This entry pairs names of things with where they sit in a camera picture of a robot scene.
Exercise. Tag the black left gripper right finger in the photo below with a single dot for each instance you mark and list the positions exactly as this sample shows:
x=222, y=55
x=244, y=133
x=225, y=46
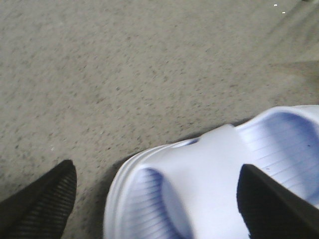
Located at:
x=270, y=211

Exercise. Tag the blue slipper with round hole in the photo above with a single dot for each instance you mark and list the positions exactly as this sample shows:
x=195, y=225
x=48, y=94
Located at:
x=188, y=189

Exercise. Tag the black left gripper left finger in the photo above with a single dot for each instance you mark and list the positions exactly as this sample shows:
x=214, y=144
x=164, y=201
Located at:
x=41, y=209

